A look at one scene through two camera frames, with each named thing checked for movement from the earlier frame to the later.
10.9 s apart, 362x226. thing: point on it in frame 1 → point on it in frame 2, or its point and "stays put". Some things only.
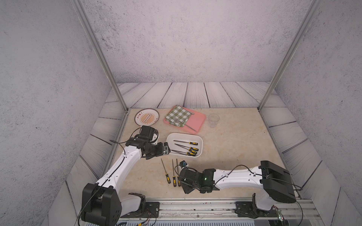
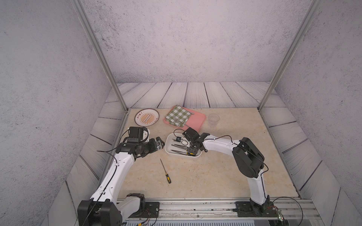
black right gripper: x=185 y=188 → x=191 y=150
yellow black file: x=187 y=153 stays put
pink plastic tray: x=194 y=123 stays put
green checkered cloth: x=178 y=116 stays put
